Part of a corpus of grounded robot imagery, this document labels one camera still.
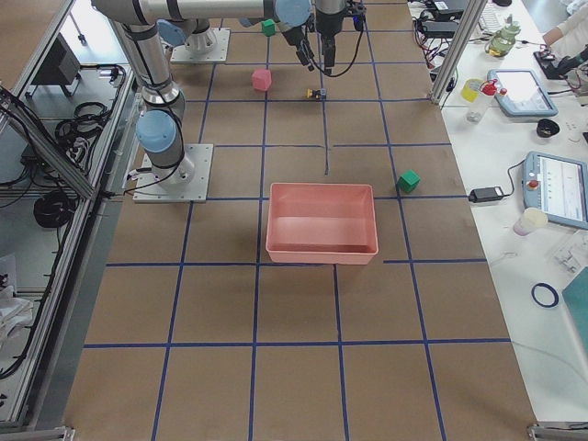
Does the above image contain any yellow tape roll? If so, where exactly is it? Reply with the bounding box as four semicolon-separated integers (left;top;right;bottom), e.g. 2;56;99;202
460;78;484;103

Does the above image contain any aluminium frame post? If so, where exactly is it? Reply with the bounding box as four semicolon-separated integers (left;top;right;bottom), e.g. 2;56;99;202
428;0;486;104

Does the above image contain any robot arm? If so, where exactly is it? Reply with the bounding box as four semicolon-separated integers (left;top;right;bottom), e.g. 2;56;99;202
94;1;363;192
92;1;311;76

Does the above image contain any blue tape ring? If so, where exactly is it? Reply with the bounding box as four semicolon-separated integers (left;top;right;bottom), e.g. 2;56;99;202
531;282;560;309

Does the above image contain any teach pendant tablet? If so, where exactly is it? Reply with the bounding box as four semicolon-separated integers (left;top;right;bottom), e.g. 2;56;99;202
522;152;587;230
487;69;559;119

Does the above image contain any glass jar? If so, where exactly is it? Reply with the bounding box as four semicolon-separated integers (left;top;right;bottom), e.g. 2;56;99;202
485;17;521;58

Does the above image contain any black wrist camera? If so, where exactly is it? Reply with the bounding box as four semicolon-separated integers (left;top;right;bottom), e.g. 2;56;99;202
346;0;367;32

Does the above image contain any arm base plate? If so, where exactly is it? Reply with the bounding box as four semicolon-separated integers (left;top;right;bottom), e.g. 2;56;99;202
171;28;231;64
132;143;213;203

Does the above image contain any white squeeze bottle red cap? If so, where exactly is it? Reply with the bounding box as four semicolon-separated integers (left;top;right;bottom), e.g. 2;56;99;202
466;79;497;123

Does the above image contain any pink plastic bin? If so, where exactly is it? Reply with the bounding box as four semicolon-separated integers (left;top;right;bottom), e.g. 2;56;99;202
266;183;379;265

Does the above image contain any black power adapter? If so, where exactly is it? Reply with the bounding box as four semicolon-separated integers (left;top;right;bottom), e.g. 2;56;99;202
468;187;505;203

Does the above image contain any black bowl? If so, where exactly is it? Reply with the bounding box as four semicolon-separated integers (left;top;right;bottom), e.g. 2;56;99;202
536;119;560;139

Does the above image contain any green foam cube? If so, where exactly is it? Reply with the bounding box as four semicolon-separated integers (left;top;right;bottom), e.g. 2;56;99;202
261;19;277;37
397;169;421;193

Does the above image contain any pink foam cube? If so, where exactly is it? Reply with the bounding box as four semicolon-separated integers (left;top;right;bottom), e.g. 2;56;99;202
251;69;272;92

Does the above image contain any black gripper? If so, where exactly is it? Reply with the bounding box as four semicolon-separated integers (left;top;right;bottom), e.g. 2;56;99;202
277;22;314;72
315;0;347;69

